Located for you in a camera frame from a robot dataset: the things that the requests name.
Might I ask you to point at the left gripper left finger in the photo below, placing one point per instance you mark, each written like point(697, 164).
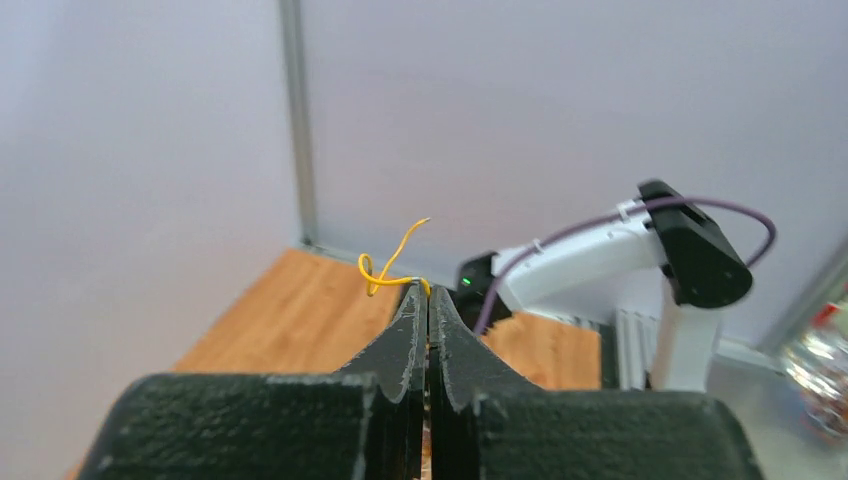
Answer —
point(362, 421)

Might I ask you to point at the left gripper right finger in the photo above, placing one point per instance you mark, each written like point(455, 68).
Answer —
point(490, 422)

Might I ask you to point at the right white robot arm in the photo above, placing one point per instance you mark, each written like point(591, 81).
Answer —
point(660, 229)

